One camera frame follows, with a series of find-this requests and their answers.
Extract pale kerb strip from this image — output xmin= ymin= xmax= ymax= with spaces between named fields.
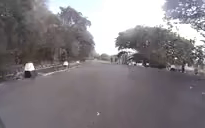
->
xmin=0 ymin=62 xmax=82 ymax=88

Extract person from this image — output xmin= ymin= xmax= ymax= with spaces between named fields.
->
xmin=180 ymin=63 xmax=186 ymax=74

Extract overhanging tree branches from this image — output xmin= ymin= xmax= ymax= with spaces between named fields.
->
xmin=162 ymin=0 xmax=205 ymax=51

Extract grey asphalt road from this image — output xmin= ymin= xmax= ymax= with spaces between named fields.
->
xmin=0 ymin=59 xmax=205 ymax=128

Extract row of trees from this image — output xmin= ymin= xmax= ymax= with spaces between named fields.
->
xmin=0 ymin=0 xmax=97 ymax=78

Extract large spreading tree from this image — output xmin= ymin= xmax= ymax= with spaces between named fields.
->
xmin=114 ymin=25 xmax=205 ymax=70

